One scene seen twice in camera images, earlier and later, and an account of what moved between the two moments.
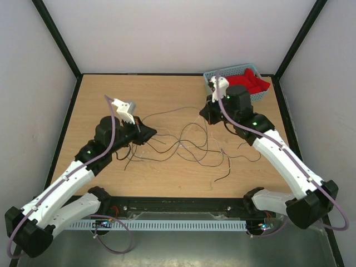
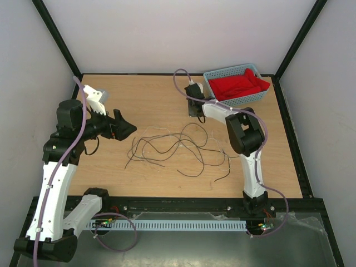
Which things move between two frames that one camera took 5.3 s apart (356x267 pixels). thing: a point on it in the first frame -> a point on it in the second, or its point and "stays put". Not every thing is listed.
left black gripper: x=143 y=133 -> x=117 y=128
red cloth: x=254 y=84 stays put
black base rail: x=142 y=208 stays put
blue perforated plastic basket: x=234 y=70 stays put
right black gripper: x=207 y=112 -> x=191 y=113
